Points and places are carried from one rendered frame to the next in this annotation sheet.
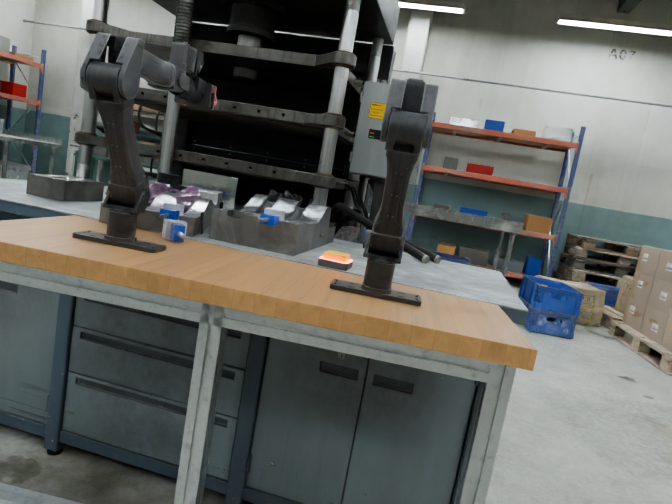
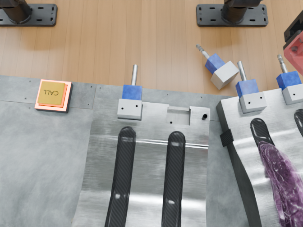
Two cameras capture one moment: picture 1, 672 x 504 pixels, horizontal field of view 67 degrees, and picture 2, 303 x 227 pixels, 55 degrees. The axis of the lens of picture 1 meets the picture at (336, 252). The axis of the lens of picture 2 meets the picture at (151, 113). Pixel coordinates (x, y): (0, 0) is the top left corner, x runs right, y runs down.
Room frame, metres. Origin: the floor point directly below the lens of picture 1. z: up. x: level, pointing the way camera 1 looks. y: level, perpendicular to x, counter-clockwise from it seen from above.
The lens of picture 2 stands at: (1.65, 0.22, 1.51)
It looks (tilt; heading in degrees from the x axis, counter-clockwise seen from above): 73 degrees down; 174
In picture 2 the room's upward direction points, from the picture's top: straight up
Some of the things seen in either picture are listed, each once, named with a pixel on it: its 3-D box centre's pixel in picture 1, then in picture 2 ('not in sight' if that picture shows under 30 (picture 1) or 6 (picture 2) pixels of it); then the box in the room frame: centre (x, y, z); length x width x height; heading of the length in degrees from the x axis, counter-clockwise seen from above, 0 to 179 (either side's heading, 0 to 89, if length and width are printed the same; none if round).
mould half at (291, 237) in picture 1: (282, 220); (140, 218); (1.67, 0.19, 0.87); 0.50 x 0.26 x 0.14; 169
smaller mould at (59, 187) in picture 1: (66, 187); not in sight; (1.81, 0.99, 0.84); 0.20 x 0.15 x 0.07; 169
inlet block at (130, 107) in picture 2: (268, 219); (132, 91); (1.40, 0.20, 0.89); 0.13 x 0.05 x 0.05; 170
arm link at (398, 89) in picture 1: (408, 122); not in sight; (1.11, -0.10, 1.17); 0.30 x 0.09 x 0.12; 174
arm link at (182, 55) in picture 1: (176, 66); not in sight; (1.34, 0.48, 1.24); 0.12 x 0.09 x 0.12; 174
